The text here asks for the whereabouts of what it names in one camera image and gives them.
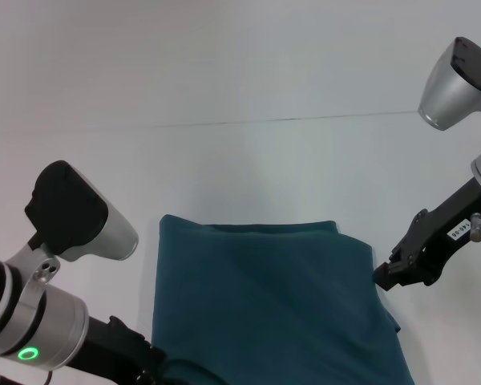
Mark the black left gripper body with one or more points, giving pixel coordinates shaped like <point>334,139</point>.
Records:
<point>108,349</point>

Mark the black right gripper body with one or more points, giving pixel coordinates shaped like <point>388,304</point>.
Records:
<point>437,236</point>

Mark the teal blue t-shirt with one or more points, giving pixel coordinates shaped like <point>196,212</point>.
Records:
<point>264,301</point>

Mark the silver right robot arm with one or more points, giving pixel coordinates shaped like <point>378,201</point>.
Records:
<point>457,88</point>

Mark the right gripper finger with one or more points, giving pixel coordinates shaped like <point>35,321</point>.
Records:
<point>393,260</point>
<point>386,278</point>

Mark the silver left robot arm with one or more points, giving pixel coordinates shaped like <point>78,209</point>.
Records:
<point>44,313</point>

